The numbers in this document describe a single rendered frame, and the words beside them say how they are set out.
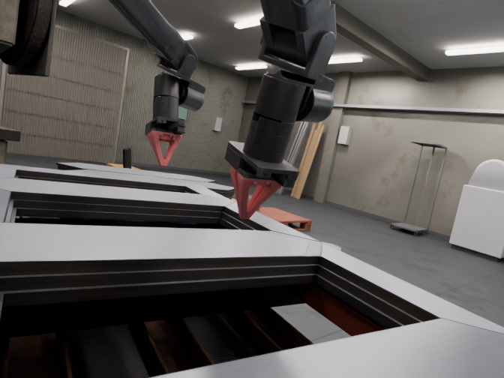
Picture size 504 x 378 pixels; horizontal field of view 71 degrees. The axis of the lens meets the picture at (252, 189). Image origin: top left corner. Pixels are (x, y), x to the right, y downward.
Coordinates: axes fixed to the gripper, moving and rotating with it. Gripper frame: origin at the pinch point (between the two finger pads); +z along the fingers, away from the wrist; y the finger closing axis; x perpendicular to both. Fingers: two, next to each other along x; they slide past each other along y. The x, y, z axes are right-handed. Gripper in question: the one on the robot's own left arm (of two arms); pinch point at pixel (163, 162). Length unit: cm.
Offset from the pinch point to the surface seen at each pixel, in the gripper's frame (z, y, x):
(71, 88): -258, 827, -33
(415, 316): 26, -44, -28
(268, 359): 25, -50, 4
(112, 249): 17.1, -18.9, 13.4
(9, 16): -134, 247, 50
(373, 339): 25, -50, -11
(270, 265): 20.8, -22.2, -15.0
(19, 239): 15.7, -15.0, 26.0
